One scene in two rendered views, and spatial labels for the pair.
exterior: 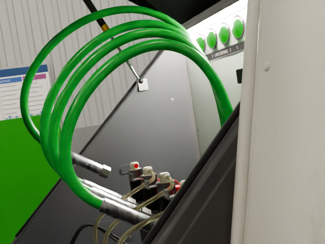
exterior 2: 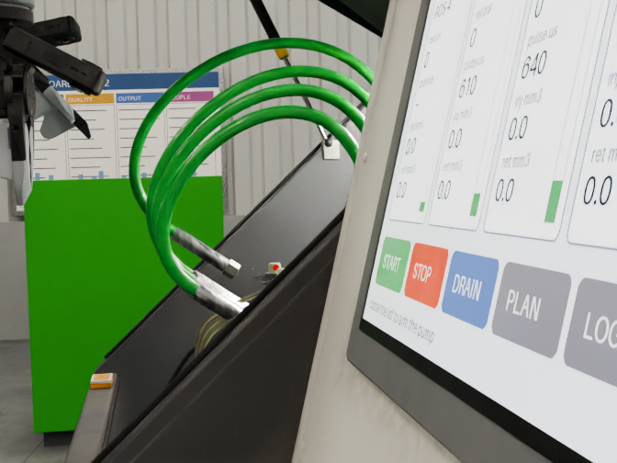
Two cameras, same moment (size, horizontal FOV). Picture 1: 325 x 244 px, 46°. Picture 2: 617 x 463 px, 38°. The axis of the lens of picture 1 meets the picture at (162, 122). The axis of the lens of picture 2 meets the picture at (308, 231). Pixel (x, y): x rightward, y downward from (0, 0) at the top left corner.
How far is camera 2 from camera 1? 46 cm
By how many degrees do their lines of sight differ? 10
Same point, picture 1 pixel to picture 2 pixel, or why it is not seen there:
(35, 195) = not seen: hidden behind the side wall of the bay
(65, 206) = (183, 324)
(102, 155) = (250, 254)
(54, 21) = not seen: outside the picture
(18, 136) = (140, 214)
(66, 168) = (162, 242)
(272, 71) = (366, 164)
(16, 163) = (129, 267)
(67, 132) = (168, 203)
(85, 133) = not seen: hidden behind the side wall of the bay
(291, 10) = (384, 107)
